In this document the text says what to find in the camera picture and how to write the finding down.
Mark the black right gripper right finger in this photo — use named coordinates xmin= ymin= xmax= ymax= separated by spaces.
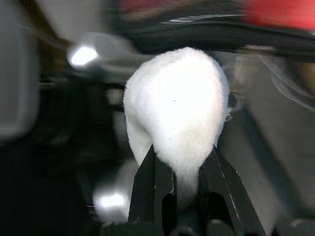
xmin=198 ymin=144 xmax=267 ymax=236

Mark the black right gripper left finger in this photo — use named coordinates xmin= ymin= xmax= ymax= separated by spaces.
xmin=127 ymin=144 xmax=178 ymax=229

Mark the white fluffy cleaning sponge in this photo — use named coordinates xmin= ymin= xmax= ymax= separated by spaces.
xmin=123 ymin=46 xmax=230 ymax=213

